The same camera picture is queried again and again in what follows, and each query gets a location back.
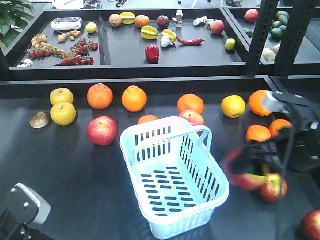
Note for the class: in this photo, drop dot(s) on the black wooden produce stand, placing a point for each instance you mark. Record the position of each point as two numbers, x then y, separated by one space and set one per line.
88 186

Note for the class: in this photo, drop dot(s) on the yellow round pear back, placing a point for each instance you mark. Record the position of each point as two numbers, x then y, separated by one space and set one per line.
60 95

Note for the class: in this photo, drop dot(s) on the light blue plastic basket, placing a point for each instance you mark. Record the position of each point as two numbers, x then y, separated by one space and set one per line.
177 182

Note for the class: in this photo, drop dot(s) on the red apple left tray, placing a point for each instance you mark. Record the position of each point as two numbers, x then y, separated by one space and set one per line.
102 130

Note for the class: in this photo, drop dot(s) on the small orange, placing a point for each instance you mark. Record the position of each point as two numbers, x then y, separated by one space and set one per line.
277 125
147 118
258 133

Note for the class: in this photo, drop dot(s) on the red apple tray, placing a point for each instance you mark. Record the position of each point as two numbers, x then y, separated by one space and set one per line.
193 117
102 130

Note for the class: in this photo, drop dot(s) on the red apple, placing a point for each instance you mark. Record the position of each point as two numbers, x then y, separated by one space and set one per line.
245 181
274 189

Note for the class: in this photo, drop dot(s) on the orange near yellow pears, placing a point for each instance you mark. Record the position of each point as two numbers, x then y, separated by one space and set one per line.
100 96

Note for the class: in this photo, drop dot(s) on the green potted plant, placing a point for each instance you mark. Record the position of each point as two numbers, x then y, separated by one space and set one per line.
14 13

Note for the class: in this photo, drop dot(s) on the orange with nub middle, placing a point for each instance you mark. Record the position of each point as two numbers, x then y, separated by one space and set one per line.
134 99

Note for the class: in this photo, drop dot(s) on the yellow round pear front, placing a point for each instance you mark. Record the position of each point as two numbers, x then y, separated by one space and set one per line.
63 113

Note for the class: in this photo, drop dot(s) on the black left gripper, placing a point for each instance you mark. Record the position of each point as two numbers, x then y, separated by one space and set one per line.
12 229

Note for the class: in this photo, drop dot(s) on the brown mushroom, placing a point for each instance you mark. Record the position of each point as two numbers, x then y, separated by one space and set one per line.
40 119

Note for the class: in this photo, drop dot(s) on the yellow round pear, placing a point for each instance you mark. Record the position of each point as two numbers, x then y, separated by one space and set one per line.
63 113
60 95
233 106

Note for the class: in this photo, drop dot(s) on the red apple middle tray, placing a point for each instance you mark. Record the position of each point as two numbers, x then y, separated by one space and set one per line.
193 117

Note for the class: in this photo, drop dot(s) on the orange behind red apple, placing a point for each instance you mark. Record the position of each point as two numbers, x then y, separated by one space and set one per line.
191 102

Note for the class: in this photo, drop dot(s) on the red chili pepper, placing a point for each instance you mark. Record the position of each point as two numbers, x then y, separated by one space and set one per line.
191 42

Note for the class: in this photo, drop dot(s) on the yellow starfruit large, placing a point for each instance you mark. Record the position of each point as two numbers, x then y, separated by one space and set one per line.
149 32

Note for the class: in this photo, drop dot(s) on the small orange front right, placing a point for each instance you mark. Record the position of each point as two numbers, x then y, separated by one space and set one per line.
277 125

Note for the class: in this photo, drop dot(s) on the white electronic scale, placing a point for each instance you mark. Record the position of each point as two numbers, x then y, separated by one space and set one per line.
66 23

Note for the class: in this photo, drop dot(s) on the large orange with nub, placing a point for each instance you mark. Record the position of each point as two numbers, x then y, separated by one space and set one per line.
256 103

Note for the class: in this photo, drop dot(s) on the white garlic bulb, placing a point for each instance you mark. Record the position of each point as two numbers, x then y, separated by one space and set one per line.
165 42

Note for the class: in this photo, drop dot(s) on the red apple front corner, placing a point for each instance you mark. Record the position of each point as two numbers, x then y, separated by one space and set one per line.
310 225

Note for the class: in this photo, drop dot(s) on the yellow round pear right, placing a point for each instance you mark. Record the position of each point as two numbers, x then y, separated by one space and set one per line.
233 106

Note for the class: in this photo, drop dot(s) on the small yellow lemon back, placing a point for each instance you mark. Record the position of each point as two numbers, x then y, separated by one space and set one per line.
91 27

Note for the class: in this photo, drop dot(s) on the red bell pepper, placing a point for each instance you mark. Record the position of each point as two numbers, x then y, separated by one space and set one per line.
152 53

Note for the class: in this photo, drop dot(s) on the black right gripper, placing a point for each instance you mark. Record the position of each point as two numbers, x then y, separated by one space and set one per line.
299 145

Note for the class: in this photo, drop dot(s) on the small orange front left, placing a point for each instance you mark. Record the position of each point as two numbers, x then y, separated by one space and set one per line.
258 133

